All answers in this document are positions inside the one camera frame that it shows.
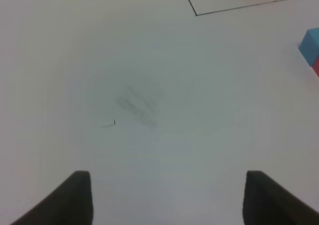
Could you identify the red cube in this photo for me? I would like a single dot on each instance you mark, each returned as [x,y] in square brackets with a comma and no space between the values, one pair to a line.
[315,66]

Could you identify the blue cube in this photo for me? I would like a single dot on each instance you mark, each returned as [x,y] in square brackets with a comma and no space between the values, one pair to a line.
[309,46]

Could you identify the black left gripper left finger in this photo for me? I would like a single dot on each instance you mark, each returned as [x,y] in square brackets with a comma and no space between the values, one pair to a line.
[71,203]

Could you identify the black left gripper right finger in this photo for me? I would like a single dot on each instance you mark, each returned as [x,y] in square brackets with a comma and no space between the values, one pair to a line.
[267,203]

